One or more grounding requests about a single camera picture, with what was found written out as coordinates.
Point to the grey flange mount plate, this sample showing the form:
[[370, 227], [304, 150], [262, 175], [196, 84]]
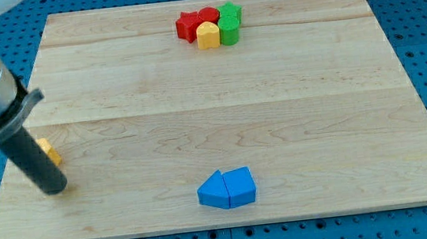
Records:
[[11, 120]]

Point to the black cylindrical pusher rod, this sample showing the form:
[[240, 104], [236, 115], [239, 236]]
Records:
[[26, 154]]

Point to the yellow hexagon block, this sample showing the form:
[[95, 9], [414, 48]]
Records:
[[49, 150]]

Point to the wooden board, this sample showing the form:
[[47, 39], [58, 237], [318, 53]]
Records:
[[312, 99]]

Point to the red star block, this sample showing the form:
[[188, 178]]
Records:
[[186, 26]]

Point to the yellow heart block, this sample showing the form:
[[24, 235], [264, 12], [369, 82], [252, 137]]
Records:
[[208, 35]]

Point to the red cylinder block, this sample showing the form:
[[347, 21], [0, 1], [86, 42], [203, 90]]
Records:
[[209, 14]]

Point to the blue triangle block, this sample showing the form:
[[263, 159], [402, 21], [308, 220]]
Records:
[[213, 192]]

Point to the green cylinder block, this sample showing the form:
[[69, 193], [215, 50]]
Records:
[[229, 30]]

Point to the green star block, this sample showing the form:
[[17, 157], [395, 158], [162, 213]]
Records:
[[230, 9]]

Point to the blue pentagon block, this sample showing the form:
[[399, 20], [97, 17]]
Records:
[[240, 186]]

